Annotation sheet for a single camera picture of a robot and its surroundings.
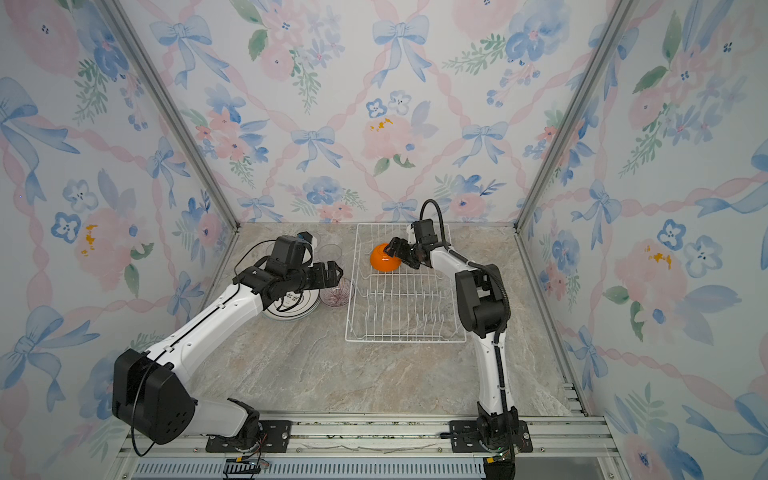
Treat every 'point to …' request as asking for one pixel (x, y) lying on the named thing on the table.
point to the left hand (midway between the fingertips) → (331, 270)
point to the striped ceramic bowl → (339, 295)
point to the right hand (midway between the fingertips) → (393, 251)
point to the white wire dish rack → (405, 305)
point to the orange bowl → (382, 261)
